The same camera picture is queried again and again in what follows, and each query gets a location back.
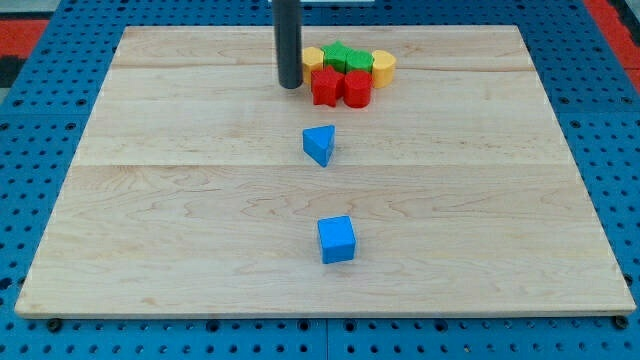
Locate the blue triangle block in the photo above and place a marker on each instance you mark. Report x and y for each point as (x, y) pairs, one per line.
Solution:
(319, 143)

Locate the red circle block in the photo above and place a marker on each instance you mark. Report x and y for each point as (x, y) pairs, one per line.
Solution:
(357, 88)

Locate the blue cube block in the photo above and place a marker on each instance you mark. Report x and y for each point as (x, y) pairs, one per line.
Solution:
(337, 239)

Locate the red star block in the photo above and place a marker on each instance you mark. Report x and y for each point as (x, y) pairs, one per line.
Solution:
(327, 86)

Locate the yellow hexagon block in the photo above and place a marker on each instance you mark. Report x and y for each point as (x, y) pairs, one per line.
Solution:
(312, 60)

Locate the green hexagon block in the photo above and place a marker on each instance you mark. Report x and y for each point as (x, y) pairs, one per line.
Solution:
(358, 60)

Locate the green star block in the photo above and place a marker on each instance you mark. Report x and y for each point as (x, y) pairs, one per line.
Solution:
(336, 55)

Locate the wooden board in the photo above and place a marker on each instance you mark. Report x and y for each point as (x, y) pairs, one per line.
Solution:
(190, 195)

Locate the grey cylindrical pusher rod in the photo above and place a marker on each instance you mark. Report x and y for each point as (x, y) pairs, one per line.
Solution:
(287, 23)

